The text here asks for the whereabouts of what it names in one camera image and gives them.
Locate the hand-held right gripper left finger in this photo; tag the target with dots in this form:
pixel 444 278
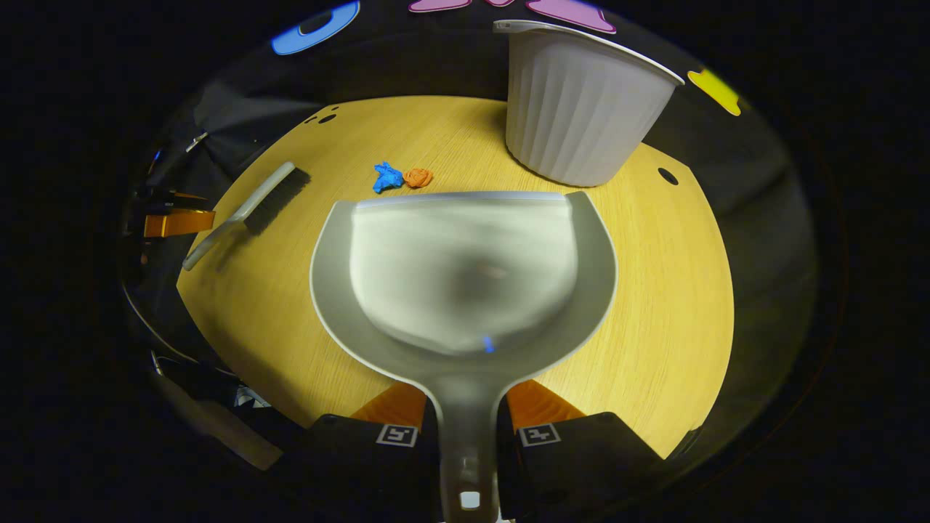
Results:
pixel 349 465

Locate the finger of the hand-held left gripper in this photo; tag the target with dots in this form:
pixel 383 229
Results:
pixel 182 223
pixel 171 200

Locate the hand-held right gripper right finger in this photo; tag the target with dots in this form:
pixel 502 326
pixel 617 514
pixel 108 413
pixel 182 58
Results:
pixel 581 465

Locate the blue paper trash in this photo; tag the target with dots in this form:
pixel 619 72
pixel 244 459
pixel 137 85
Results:
pixel 387 178

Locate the light grey dustpan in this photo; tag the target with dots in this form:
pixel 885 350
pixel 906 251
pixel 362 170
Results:
pixel 465 276

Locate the orange paper trash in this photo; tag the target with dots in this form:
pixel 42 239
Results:
pixel 418 178

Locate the white ribbed garbage bin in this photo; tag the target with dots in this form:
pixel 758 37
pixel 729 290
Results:
pixel 574 116

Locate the wooden desktop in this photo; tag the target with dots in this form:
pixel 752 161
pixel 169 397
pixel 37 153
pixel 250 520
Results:
pixel 654 290

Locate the silver metal clip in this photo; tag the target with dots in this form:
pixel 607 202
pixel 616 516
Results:
pixel 196 142

